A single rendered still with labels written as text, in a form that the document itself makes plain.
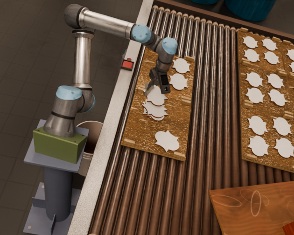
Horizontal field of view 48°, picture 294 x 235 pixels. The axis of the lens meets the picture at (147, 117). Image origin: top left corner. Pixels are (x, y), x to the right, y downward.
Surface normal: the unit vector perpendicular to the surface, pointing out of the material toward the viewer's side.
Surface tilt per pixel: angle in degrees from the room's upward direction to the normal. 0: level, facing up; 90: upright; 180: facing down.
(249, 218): 0
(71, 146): 90
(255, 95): 0
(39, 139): 90
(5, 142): 0
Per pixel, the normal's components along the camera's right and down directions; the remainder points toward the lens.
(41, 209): 0.21, -0.62
